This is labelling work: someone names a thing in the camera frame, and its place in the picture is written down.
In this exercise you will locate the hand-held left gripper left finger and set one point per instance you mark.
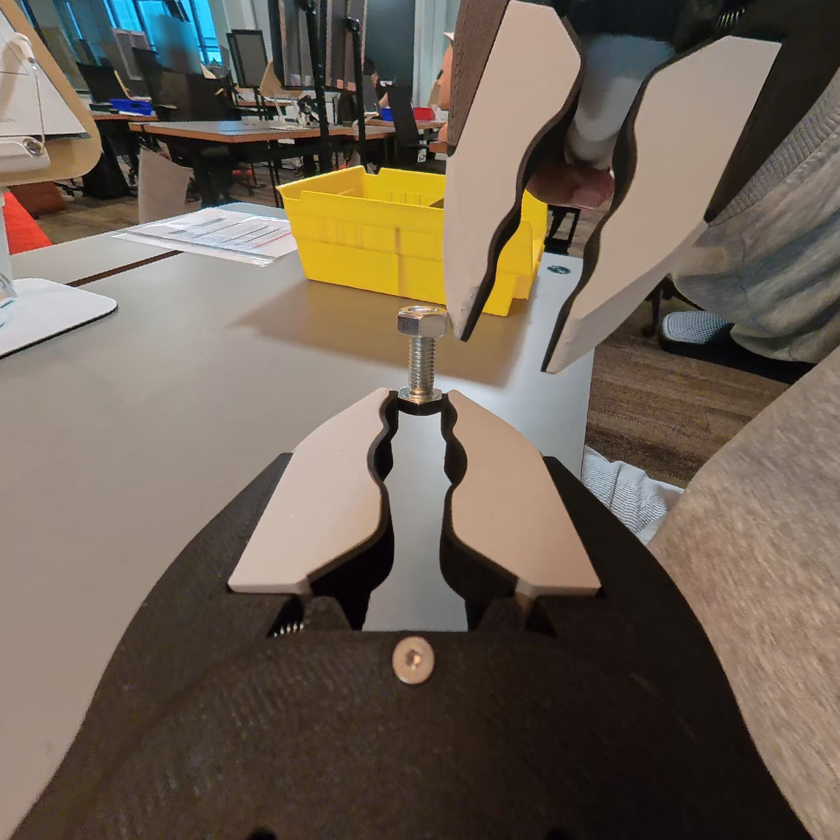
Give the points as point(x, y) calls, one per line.
point(321, 512)

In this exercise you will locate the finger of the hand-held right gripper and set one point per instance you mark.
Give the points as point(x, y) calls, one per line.
point(492, 131)
point(669, 170)

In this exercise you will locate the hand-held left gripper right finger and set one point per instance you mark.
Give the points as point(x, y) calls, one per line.
point(518, 518)

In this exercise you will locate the steel bolt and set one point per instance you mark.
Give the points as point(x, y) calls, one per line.
point(420, 367)

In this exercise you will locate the yellow plastic bin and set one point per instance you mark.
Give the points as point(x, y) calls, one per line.
point(354, 243)

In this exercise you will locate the steel hex nut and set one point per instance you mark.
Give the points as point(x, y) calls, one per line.
point(420, 325)

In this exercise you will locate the person's right forearm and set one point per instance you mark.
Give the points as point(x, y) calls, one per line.
point(774, 229)

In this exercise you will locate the grey desk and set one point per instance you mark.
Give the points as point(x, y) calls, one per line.
point(164, 394)

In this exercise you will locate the person's right hand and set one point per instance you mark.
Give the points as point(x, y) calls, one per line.
point(574, 187)

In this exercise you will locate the person's striped shirt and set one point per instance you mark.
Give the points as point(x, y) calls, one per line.
point(623, 492)

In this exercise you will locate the black mesh office chair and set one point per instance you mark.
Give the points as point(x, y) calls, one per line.
point(695, 328)

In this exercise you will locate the wooden work table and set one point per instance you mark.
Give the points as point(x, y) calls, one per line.
point(262, 130)

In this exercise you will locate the laminated paper sheet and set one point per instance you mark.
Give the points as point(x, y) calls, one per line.
point(210, 233)

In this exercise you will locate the document stand with white base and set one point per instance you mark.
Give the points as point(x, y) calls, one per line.
point(59, 308)

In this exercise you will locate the grey panel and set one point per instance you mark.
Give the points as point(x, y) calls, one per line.
point(161, 190)

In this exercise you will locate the large window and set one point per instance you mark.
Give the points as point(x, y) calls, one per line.
point(124, 13)

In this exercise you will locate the orange cone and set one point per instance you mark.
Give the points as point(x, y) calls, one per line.
point(26, 229)

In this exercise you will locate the white instruction sheet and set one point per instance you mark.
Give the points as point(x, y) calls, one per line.
point(62, 115)

